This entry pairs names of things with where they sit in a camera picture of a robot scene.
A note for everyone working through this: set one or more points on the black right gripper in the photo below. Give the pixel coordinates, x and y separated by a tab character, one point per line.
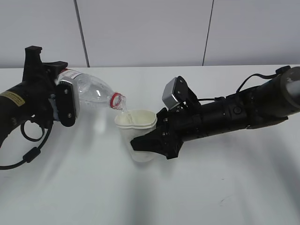
174	128

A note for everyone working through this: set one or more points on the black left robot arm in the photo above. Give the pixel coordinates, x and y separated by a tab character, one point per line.
13	109

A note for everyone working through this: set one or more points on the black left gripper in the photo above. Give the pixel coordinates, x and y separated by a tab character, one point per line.
39	85

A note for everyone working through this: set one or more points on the white paper cup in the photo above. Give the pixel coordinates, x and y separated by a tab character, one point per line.
136	118
133	138

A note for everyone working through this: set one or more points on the clear red-label water bottle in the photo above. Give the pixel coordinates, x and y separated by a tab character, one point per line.
94	92

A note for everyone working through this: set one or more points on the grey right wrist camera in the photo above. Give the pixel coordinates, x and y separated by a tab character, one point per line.
178	93

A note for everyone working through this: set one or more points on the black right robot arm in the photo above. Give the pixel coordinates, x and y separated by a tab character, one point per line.
256	107

